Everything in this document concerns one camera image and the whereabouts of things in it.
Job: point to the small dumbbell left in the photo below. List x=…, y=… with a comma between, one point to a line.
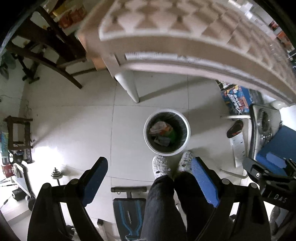
x=57, y=175

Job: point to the grey slipper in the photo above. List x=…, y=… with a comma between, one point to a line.
x=185, y=163
x=160, y=166

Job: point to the left grey slipper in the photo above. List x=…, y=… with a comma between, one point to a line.
x=160, y=166

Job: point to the orange snack bag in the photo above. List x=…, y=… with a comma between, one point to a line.
x=160, y=128

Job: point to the black bin liner bag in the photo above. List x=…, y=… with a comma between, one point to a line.
x=178, y=136

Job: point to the left dark trouser leg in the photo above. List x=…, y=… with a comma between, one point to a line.
x=162, y=221

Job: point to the blue plastic bag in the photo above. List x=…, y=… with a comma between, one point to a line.
x=162, y=141

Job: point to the right grey slipper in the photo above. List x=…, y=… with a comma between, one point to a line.
x=185, y=163

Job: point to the small dark wooden stool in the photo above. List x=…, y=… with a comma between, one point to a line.
x=19, y=133

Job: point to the brown cardboard box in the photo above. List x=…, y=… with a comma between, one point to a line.
x=68, y=13

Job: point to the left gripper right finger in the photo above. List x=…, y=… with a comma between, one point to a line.
x=239, y=211

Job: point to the green wrapper trash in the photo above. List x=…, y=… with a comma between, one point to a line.
x=171, y=135

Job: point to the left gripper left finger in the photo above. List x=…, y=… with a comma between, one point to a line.
x=47, y=220

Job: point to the dark wooden chair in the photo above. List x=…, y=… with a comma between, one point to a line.
x=28, y=31

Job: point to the white table with checkered cloth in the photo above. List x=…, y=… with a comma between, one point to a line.
x=211, y=39

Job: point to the blue black workout bench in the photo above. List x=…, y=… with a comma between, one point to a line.
x=129, y=212

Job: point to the blue printed cardboard box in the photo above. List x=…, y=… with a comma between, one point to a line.
x=238, y=99

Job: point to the black orange sandal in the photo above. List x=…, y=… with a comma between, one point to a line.
x=235, y=129

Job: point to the white round trash bin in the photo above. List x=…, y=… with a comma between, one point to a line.
x=167, y=132

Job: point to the blue office chair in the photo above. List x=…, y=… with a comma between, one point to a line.
x=271, y=142

